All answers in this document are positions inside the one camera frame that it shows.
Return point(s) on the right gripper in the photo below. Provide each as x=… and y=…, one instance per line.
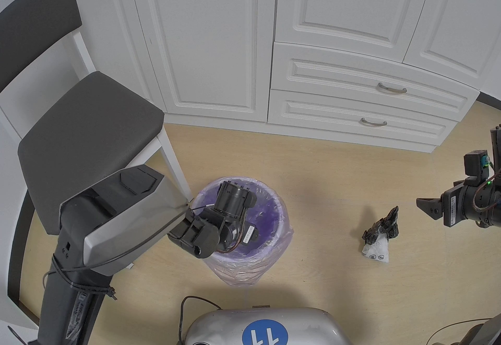
x=465, y=204

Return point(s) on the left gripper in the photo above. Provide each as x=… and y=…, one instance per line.
x=247, y=234

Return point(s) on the purple plastic bag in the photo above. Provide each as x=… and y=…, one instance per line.
x=266, y=218

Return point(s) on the black plastic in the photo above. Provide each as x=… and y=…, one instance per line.
x=381, y=226

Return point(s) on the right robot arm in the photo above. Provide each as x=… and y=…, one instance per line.
x=495, y=202

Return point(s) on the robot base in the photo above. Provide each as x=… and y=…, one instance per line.
x=266, y=324

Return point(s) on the white trash bin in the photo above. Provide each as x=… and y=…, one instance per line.
x=283, y=204

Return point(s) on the white chair grey cushions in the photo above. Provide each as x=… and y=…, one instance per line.
x=90, y=128

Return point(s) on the white wardrobe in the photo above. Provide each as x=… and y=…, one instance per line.
x=219, y=42

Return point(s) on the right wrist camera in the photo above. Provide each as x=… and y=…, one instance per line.
x=474, y=163

